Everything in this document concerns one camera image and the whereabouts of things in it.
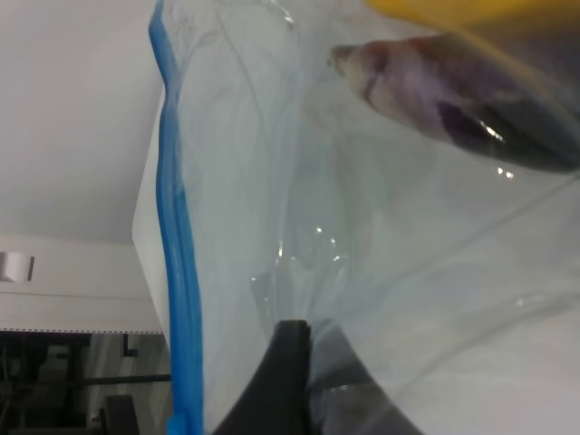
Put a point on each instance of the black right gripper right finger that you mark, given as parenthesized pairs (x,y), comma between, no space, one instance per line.
(343,398)

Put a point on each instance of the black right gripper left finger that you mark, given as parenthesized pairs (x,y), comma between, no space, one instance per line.
(274,402)

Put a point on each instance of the clear zip bag blue seal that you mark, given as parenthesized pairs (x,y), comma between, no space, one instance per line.
(275,194)

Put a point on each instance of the purple eggplant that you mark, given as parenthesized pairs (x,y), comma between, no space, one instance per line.
(448,92)

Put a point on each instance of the yellow pear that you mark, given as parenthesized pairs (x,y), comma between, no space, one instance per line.
(536,42)

